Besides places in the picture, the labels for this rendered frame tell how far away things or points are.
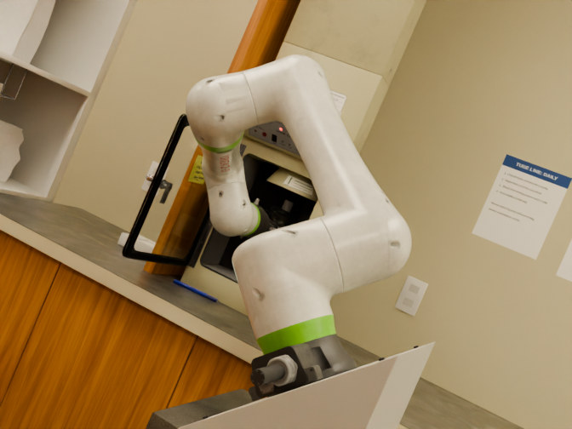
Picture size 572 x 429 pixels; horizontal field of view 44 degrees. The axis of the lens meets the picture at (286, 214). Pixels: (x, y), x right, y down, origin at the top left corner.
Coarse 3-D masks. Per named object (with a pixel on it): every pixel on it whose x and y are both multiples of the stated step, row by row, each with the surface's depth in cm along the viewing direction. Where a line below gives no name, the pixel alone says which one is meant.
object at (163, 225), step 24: (168, 144) 179; (192, 144) 186; (168, 168) 181; (192, 168) 190; (192, 192) 195; (168, 216) 189; (192, 216) 199; (144, 240) 184; (168, 240) 193; (192, 240) 204
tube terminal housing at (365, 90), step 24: (288, 48) 206; (336, 72) 200; (360, 72) 198; (360, 96) 197; (384, 96) 206; (360, 120) 197; (360, 144) 203; (288, 168) 202; (312, 216) 198; (216, 288) 205
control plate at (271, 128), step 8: (256, 128) 200; (264, 128) 198; (272, 128) 197; (256, 136) 202; (280, 136) 197; (288, 136) 196; (272, 144) 200; (280, 144) 199; (288, 144) 197; (296, 152) 198
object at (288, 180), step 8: (280, 168) 209; (272, 176) 208; (280, 176) 205; (288, 176) 204; (296, 176) 204; (280, 184) 204; (288, 184) 203; (296, 184) 203; (304, 184) 204; (296, 192) 202; (304, 192) 203; (312, 192) 205; (312, 200) 205
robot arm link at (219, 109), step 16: (208, 80) 136; (224, 80) 136; (240, 80) 136; (192, 96) 135; (208, 96) 134; (224, 96) 134; (240, 96) 135; (192, 112) 136; (208, 112) 134; (224, 112) 134; (240, 112) 135; (192, 128) 140; (208, 128) 136; (224, 128) 136; (240, 128) 138; (208, 144) 144; (224, 144) 144
